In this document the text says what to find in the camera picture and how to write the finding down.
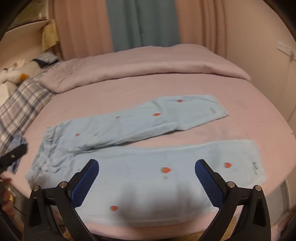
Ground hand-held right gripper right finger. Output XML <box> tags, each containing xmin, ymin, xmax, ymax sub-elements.
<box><xmin>195</xmin><ymin>159</ymin><xmax>271</xmax><ymax>241</ymax></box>

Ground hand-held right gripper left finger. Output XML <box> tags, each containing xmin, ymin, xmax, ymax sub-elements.
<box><xmin>24</xmin><ymin>159</ymin><xmax>100</xmax><ymax>241</ymax></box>

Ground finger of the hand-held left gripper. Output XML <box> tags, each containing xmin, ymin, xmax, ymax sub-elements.
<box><xmin>0</xmin><ymin>144</ymin><xmax>28</xmax><ymax>173</ymax></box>

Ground light blue strawberry pants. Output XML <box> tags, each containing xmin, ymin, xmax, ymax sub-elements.
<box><xmin>25</xmin><ymin>94</ymin><xmax>267</xmax><ymax>226</ymax></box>

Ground person's left hand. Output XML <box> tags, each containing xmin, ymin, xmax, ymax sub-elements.
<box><xmin>0</xmin><ymin>177</ymin><xmax>15</xmax><ymax>215</ymax></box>

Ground folded blue cloth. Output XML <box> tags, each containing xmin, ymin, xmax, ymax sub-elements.
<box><xmin>10</xmin><ymin>136</ymin><xmax>28</xmax><ymax>175</ymax></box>

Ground plaid pillow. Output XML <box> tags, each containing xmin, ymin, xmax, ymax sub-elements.
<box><xmin>0</xmin><ymin>75</ymin><xmax>56</xmax><ymax>153</ymax></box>

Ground white cloth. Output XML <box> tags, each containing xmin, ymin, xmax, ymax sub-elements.
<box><xmin>0</xmin><ymin>82</ymin><xmax>15</xmax><ymax>102</ymax></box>

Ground white plush toy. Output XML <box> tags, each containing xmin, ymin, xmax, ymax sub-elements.
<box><xmin>0</xmin><ymin>59</ymin><xmax>44</xmax><ymax>93</ymax></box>

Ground blue striped pillow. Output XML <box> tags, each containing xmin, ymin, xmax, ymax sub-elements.
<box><xmin>31</xmin><ymin>51</ymin><xmax>59</xmax><ymax>69</ymax></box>

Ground yellow fringed cloth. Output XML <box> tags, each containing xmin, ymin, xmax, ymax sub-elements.
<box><xmin>42</xmin><ymin>22</ymin><xmax>60</xmax><ymax>50</ymax></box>

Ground white shelf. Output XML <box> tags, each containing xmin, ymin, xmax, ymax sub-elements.
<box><xmin>0</xmin><ymin>0</ymin><xmax>56</xmax><ymax>47</ymax></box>

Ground pink quilt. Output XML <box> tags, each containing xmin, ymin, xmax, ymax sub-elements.
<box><xmin>39</xmin><ymin>44</ymin><xmax>252</xmax><ymax>93</ymax></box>

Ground pink curtain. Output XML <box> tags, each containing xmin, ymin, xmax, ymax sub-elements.
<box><xmin>174</xmin><ymin>0</ymin><xmax>229</xmax><ymax>56</ymax></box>
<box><xmin>53</xmin><ymin>0</ymin><xmax>114</xmax><ymax>61</ymax></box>

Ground teal curtain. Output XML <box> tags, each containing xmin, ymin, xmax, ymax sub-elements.
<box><xmin>106</xmin><ymin>0</ymin><xmax>181</xmax><ymax>52</ymax></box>

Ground white wall socket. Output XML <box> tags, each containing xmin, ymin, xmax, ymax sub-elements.
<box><xmin>277</xmin><ymin>40</ymin><xmax>296</xmax><ymax>62</ymax></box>

